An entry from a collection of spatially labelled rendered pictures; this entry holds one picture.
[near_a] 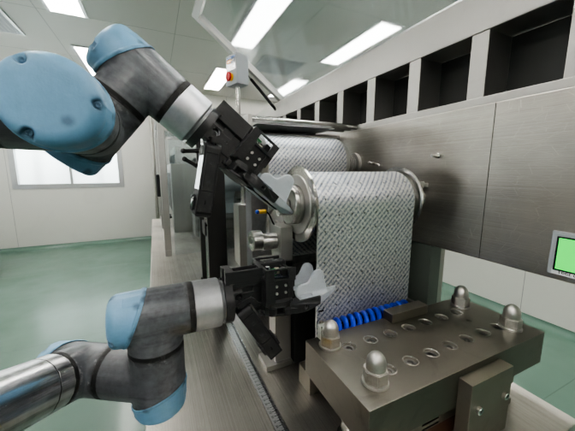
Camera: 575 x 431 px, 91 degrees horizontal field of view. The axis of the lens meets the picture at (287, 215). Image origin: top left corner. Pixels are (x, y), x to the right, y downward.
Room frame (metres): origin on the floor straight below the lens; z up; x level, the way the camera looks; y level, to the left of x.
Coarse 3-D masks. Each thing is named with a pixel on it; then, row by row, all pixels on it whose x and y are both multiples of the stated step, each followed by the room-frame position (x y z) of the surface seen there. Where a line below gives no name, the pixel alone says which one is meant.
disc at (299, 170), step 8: (296, 168) 0.55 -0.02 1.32; (304, 168) 0.52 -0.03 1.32; (304, 176) 0.52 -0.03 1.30; (312, 184) 0.49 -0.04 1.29; (312, 192) 0.49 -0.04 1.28; (312, 200) 0.49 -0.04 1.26; (312, 208) 0.49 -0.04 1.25; (312, 216) 0.49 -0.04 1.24; (312, 224) 0.49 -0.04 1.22; (304, 232) 0.52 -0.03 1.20; (312, 232) 0.49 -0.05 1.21; (296, 240) 0.54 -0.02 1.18; (304, 240) 0.52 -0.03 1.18
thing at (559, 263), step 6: (564, 240) 0.43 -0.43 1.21; (570, 240) 0.42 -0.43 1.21; (558, 246) 0.43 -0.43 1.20; (564, 246) 0.43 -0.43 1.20; (570, 246) 0.42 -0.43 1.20; (558, 252) 0.43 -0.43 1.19; (564, 252) 0.43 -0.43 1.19; (570, 252) 0.42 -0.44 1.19; (558, 258) 0.43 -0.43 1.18; (564, 258) 0.43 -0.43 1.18; (570, 258) 0.42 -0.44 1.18; (558, 264) 0.43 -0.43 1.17; (564, 264) 0.42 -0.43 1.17; (570, 264) 0.42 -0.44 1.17; (570, 270) 0.42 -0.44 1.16
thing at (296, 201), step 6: (294, 186) 0.53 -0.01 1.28; (294, 192) 0.51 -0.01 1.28; (300, 192) 0.52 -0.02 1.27; (288, 198) 0.54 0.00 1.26; (294, 198) 0.51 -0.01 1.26; (300, 198) 0.51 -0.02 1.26; (288, 204) 0.53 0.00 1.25; (294, 204) 0.51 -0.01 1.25; (300, 204) 0.51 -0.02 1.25; (294, 210) 0.51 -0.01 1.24; (300, 210) 0.51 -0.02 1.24; (282, 216) 0.56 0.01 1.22; (288, 216) 0.53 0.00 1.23; (294, 216) 0.51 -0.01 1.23; (300, 216) 0.51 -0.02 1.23; (288, 222) 0.53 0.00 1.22; (294, 222) 0.52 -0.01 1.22
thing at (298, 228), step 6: (294, 174) 0.55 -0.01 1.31; (294, 180) 0.55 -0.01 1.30; (300, 180) 0.52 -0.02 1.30; (300, 186) 0.52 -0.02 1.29; (306, 186) 0.50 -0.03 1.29; (306, 192) 0.50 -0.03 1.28; (414, 192) 0.60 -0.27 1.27; (306, 198) 0.50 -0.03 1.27; (414, 198) 0.60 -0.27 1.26; (306, 204) 0.50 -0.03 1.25; (414, 204) 0.60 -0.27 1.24; (306, 210) 0.50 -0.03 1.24; (306, 216) 0.50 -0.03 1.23; (300, 222) 0.52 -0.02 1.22; (306, 222) 0.50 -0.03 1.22; (294, 228) 0.55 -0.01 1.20; (300, 228) 0.52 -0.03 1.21
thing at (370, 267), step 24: (336, 240) 0.51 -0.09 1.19; (360, 240) 0.53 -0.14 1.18; (384, 240) 0.56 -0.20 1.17; (408, 240) 0.59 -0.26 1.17; (336, 264) 0.51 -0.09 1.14; (360, 264) 0.54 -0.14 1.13; (384, 264) 0.56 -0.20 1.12; (408, 264) 0.59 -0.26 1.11; (336, 288) 0.51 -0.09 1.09; (360, 288) 0.54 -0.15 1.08; (384, 288) 0.56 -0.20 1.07; (336, 312) 0.51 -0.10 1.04
